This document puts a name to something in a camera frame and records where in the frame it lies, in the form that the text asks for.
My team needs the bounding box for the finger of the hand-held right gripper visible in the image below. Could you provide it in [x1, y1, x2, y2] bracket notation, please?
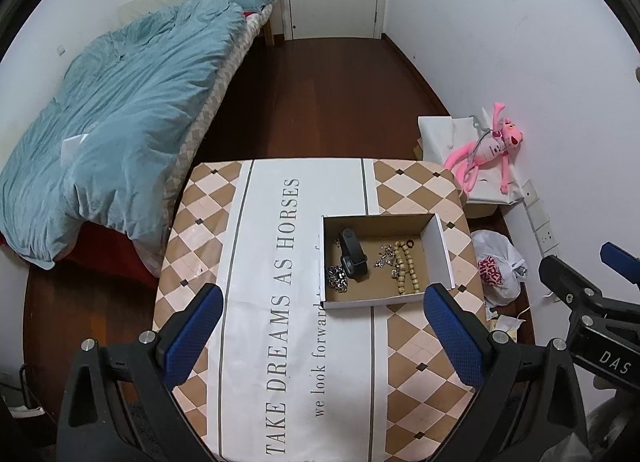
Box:
[600, 242, 640, 288]
[538, 254, 604, 315]

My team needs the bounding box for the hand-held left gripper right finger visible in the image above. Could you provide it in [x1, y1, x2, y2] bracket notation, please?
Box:
[422, 283, 589, 462]

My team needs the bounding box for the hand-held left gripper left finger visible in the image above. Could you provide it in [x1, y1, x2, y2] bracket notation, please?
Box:
[57, 283, 224, 462]

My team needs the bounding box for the wooden bead bracelet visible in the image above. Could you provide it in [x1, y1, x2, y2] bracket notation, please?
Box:
[391, 240, 417, 295]

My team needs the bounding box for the white cardboard box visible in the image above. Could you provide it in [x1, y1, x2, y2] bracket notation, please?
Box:
[319, 213, 457, 311]

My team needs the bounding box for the silver disc bracelet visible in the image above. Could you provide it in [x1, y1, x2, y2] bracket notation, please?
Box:
[374, 243, 397, 269]

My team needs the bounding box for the black smart band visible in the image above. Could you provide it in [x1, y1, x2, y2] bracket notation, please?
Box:
[336, 228, 370, 281]

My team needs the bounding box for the silver chain bracelet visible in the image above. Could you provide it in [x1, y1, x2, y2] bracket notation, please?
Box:
[326, 264, 351, 295]

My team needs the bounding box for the white power strip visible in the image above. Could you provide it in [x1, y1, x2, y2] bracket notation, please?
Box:
[520, 179, 561, 258]

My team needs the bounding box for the white plastic bag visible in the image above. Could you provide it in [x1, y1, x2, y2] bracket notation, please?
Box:
[470, 229, 529, 307]

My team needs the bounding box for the checked printed tablecloth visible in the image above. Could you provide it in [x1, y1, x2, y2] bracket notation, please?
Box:
[152, 157, 489, 462]

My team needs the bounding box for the brown cardboard box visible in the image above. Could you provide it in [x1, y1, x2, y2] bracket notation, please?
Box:
[465, 201, 501, 219]

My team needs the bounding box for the pink plush toy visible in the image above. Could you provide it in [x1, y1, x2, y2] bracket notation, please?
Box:
[444, 102, 524, 195]

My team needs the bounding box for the white cloth bag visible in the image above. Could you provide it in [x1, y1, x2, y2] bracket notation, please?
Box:
[417, 114, 525, 205]

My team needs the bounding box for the teal blanket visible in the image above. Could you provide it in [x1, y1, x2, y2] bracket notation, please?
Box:
[0, 0, 275, 271]

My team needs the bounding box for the bed with checked mattress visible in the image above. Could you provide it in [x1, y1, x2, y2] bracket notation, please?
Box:
[0, 0, 279, 293]

